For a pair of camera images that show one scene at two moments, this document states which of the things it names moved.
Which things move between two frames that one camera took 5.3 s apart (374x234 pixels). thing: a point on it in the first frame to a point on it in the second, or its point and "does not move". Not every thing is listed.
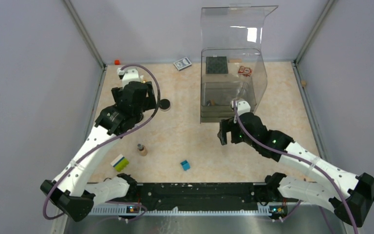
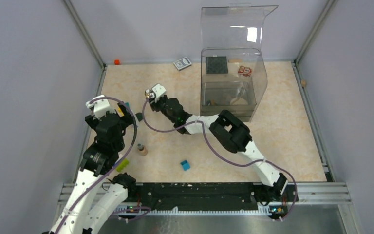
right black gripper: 227,125 to 154,104
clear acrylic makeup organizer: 233,65 does not move
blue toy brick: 185,165 does not move
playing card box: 182,63 does not move
